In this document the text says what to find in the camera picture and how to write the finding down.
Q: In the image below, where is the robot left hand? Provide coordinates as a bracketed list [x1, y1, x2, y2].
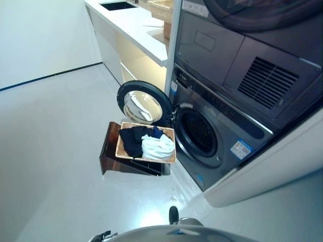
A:
[87, 230, 119, 242]

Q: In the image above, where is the round washing machine door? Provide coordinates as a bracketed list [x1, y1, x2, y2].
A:
[117, 80, 173, 125]

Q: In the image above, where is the grey front-load washing machine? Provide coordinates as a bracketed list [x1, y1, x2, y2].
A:
[168, 63, 275, 192]

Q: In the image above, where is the robot black foot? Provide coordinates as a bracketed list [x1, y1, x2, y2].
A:
[168, 206, 179, 225]

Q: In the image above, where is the dark brown wooden stool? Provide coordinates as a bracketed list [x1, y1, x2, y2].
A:
[99, 122, 172, 176]

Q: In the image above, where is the woven laundry basket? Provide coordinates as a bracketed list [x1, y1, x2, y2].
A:
[115, 122, 177, 165]

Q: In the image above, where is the black garment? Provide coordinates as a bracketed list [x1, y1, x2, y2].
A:
[119, 126, 154, 159]

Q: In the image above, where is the white garment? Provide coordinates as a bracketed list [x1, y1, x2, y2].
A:
[140, 134, 175, 160]

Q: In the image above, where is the white counter cabinet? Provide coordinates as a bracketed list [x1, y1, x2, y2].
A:
[84, 0, 169, 86]

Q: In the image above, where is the black sink basin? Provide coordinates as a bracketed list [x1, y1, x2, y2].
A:
[99, 1, 138, 12]

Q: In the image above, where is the wicker tray basket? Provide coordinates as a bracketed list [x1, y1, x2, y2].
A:
[147, 0, 175, 40]

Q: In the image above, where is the grey stacked dryer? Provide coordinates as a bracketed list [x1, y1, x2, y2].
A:
[175, 0, 323, 132]

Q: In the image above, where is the white appliance cabinet frame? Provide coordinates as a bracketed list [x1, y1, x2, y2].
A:
[164, 0, 323, 209]

